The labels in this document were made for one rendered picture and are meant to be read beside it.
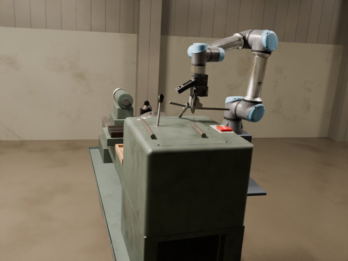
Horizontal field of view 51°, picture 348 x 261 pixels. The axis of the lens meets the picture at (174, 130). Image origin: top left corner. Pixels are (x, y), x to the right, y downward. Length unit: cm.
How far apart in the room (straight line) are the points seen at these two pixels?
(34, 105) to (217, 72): 278
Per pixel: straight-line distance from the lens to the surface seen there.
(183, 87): 187
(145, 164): 148
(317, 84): 662
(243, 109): 221
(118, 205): 255
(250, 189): 242
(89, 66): 545
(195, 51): 186
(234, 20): 583
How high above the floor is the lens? 173
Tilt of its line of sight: 16 degrees down
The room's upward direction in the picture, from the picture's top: 3 degrees clockwise
